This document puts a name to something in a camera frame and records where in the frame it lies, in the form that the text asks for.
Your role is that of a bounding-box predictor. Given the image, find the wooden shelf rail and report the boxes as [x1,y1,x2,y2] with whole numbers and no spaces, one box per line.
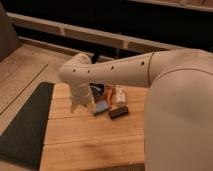
[7,12,181,53]

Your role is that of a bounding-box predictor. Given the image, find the blue sponge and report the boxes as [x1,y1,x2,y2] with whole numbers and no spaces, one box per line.
[94,101,110,115]

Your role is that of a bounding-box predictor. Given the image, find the dark ceramic bowl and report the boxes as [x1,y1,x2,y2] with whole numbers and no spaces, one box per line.
[90,84,105,98]

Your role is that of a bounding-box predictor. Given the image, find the black floor mat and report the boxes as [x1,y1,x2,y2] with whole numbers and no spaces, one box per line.
[0,82,54,169]

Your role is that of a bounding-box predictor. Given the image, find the orange carrot toy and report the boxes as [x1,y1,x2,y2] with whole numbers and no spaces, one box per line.
[106,86,113,106]

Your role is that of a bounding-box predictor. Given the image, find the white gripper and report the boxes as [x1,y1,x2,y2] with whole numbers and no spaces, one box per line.
[69,84,95,113]

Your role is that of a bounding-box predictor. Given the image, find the black table leg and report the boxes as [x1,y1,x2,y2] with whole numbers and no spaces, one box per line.
[91,51,101,64]

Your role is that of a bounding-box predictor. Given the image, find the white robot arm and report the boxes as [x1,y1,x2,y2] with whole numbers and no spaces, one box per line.
[59,49,213,171]

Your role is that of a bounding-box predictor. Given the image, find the small white bottle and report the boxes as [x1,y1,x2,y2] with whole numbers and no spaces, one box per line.
[116,85,126,103]

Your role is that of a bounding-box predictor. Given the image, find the black eraser block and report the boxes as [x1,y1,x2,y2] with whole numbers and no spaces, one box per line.
[109,106,129,120]

